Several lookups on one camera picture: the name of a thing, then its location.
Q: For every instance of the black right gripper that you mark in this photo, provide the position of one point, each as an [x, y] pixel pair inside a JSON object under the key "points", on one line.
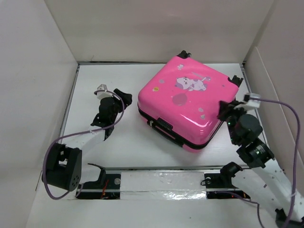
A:
{"points": [[225, 107]]}

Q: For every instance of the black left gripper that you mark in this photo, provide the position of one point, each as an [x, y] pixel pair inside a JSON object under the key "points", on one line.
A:
{"points": [[126, 98]]}

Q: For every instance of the pink hard-shell suitcase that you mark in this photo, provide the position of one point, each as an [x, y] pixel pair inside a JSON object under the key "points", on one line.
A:
{"points": [[181, 102]]}

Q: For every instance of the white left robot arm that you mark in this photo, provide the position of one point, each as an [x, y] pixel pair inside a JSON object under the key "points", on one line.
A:
{"points": [[62, 165]]}

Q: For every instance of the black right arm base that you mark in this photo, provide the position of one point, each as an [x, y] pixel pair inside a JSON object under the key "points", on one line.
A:
{"points": [[220, 187]]}

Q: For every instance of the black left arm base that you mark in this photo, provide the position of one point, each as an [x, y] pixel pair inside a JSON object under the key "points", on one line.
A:
{"points": [[106, 187]]}

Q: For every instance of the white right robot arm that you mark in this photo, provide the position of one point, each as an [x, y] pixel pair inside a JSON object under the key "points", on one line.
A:
{"points": [[269, 186]]}

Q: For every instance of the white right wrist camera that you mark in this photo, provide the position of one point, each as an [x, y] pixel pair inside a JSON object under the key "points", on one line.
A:
{"points": [[251, 101]]}

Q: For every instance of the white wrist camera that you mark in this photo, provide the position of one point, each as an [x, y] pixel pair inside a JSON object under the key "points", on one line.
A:
{"points": [[251, 101], [102, 92]]}

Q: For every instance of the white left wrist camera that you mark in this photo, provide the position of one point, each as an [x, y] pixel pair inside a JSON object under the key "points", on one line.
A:
{"points": [[102, 92]]}

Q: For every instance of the aluminium front rail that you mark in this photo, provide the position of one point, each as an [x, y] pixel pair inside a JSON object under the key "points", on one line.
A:
{"points": [[163, 168]]}

